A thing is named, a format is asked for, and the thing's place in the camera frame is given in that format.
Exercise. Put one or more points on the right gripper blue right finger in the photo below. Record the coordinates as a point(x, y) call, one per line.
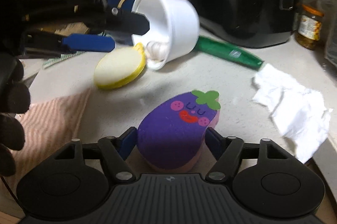
point(227, 152)

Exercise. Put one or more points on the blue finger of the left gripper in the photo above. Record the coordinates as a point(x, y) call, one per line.
point(124, 21)
point(89, 43)

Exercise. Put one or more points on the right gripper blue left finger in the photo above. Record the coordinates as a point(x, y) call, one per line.
point(114, 152)

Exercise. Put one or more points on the white paper bowl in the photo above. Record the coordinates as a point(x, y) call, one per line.
point(173, 21)

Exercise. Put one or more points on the purple eggplant sponge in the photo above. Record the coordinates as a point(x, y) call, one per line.
point(171, 137)

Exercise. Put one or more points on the white tissue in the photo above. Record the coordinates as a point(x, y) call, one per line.
point(299, 113)

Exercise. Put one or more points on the black gloved hand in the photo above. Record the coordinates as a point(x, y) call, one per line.
point(15, 99)

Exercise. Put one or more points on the green patterned mat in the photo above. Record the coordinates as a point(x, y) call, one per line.
point(53, 61)

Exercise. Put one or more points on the garlic bulb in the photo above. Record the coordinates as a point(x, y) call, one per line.
point(156, 50)

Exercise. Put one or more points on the yellow round sponge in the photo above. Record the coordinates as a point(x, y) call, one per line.
point(120, 67)

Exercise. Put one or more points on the green snack bag rear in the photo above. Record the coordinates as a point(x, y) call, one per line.
point(228, 52)

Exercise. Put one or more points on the pink striped dish cloth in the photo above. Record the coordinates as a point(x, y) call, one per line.
point(48, 126)

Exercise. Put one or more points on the sauce jar orange lid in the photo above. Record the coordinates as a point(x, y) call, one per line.
point(310, 25)

